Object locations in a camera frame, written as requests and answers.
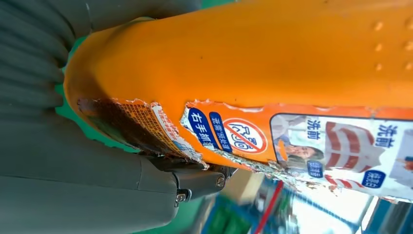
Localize green plastic crate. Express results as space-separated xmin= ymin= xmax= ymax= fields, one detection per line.
xmin=206 ymin=203 xmax=252 ymax=234

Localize brown cardboard box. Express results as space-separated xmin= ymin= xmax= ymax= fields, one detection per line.
xmin=223 ymin=169 xmax=265 ymax=204

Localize red pole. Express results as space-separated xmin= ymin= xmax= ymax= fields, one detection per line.
xmin=255 ymin=180 xmax=284 ymax=234

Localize blue metal storage rack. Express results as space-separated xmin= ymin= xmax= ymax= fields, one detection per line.
xmin=200 ymin=180 xmax=413 ymax=234

